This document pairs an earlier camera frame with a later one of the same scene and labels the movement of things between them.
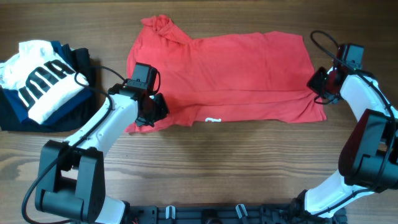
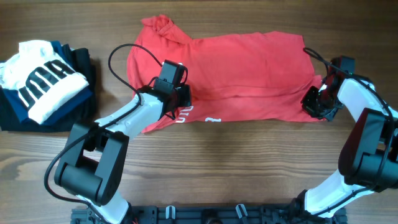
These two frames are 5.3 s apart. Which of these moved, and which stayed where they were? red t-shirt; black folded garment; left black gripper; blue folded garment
Moved: left black gripper
Stayed: blue folded garment; red t-shirt; black folded garment
